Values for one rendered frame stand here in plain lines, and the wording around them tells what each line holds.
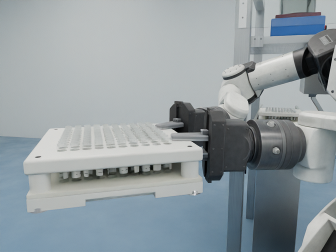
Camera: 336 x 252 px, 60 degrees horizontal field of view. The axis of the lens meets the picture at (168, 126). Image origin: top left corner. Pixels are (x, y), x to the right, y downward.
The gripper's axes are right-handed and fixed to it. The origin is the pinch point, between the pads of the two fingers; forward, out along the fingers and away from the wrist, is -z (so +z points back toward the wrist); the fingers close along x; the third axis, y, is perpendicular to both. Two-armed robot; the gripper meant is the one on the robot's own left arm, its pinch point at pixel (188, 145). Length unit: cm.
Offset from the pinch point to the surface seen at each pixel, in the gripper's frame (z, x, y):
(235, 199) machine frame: 35, 41, 69
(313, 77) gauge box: 61, -12, 62
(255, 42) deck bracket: 41, -26, 71
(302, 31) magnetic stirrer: 58, -30, 66
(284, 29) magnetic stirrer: 51, -31, 69
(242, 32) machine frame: 34, -29, 68
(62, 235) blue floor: -62, 106, 159
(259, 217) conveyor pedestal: 53, 57, 82
